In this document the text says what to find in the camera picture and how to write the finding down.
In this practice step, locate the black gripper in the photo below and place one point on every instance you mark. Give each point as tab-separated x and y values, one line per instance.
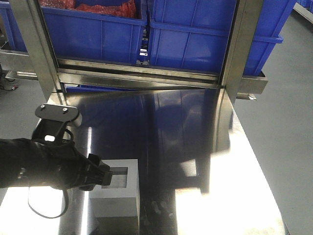
64	167

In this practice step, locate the stainless steel shelf rack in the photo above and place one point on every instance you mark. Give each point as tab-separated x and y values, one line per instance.
40	63

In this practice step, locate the gray hollow cube base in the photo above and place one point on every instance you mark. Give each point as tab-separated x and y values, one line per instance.
121	198

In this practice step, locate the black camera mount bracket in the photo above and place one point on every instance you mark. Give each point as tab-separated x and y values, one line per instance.
53	123

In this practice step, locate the blue bin far left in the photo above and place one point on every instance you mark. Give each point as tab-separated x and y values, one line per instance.
11	28

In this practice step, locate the blue bin with red contents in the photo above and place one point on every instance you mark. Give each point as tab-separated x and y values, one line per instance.
89	35

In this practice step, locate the red mesh bag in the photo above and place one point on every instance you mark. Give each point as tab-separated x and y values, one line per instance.
125	9

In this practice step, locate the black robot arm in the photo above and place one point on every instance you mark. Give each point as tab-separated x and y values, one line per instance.
25	163

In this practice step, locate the blue bin right on shelf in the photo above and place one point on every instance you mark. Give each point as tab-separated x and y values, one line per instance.
193	34

